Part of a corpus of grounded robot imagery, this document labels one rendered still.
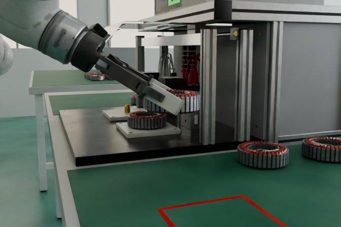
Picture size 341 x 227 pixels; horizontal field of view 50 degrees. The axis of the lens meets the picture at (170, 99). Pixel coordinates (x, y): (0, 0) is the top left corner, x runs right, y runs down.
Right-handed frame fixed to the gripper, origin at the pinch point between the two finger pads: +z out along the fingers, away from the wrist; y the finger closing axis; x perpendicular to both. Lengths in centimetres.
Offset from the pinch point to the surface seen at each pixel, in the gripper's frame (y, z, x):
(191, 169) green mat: -3.0, 11.6, -11.1
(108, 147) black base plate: -14.3, -5.6, -18.6
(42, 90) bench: -174, -60, -53
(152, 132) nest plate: -24.7, 2.7, -12.4
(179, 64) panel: -76, 3, 7
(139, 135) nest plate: -23.6, -0.1, -14.5
